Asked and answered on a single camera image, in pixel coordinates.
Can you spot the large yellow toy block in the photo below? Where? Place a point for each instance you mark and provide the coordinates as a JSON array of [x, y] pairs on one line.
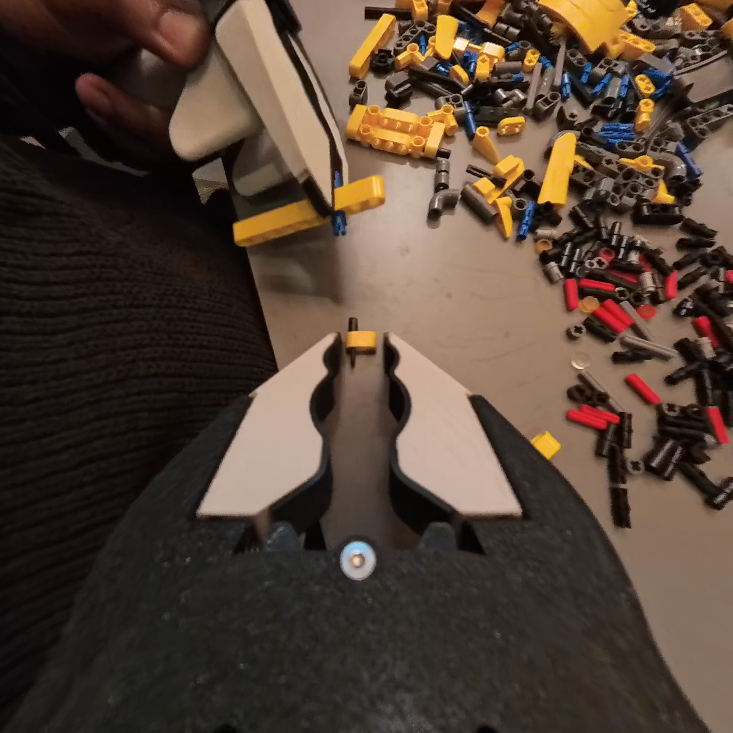
[[395, 131]]

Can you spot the yellow toy beam with holes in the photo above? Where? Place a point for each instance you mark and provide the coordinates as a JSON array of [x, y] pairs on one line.
[[275, 226]]

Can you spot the person's left hand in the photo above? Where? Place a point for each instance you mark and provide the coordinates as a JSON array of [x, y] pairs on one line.
[[172, 34]]

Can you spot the small yellow connector black axle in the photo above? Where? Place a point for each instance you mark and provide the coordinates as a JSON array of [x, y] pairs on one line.
[[361, 339]]

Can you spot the pile of toy building parts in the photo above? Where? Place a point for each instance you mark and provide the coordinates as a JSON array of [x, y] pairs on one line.
[[624, 172]]

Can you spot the small yellow toy brick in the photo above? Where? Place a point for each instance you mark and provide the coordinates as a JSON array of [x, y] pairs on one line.
[[547, 445]]

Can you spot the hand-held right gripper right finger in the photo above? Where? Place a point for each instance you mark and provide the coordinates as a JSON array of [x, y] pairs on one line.
[[452, 452]]

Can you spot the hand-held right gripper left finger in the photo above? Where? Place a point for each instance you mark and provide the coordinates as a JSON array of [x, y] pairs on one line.
[[269, 452]]

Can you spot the blue toy pin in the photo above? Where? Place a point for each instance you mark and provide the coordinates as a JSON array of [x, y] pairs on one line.
[[339, 223]]

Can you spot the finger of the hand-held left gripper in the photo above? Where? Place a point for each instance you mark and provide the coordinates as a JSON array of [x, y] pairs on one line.
[[332, 143], [275, 86]]

